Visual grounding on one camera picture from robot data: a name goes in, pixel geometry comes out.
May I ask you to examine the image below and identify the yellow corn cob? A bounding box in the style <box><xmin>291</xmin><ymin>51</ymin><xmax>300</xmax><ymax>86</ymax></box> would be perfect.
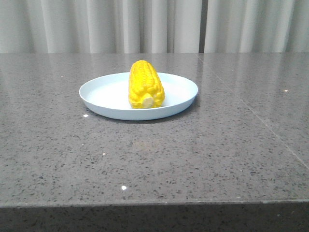
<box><xmin>128</xmin><ymin>60</ymin><xmax>165</xmax><ymax>109</ymax></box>

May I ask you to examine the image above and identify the light blue round plate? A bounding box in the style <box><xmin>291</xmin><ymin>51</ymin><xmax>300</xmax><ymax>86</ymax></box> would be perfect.
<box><xmin>79</xmin><ymin>72</ymin><xmax>198</xmax><ymax>121</ymax></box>

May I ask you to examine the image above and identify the grey pleated curtain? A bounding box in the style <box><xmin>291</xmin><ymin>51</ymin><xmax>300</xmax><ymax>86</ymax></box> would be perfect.
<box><xmin>0</xmin><ymin>0</ymin><xmax>309</xmax><ymax>53</ymax></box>

